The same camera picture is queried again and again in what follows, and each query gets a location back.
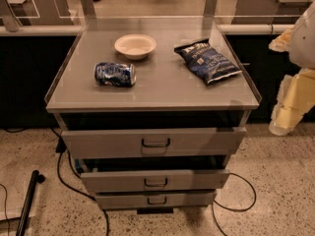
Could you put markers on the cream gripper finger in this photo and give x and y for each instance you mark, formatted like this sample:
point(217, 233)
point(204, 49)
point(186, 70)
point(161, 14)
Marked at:
point(282, 42)
point(295, 98)

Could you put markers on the grey top drawer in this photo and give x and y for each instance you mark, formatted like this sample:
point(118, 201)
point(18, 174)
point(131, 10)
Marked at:
point(153, 142)

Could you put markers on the grey drawer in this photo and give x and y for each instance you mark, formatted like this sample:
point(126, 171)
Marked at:
point(156, 199)
point(154, 180)
point(153, 142)

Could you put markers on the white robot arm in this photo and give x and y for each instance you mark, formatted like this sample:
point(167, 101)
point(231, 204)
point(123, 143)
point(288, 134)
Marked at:
point(302, 42)

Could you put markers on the grey drawer cabinet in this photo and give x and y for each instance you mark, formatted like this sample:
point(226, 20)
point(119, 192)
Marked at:
point(166, 94)

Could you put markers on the grey middle drawer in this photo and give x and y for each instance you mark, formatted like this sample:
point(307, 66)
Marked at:
point(154, 180)

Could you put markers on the grey bottom drawer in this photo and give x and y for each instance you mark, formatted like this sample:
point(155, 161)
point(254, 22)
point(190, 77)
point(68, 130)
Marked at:
point(156, 199)

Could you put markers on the blue chip bag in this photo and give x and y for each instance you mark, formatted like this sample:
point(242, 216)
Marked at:
point(206, 63)

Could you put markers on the blue crushed soda can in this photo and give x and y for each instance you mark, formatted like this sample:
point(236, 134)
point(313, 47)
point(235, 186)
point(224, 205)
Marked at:
point(115, 74)

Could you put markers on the clear acrylic barrier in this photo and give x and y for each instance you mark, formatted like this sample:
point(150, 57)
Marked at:
point(233, 15)

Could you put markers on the black pole on floor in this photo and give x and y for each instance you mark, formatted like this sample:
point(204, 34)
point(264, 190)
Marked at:
point(36, 178)

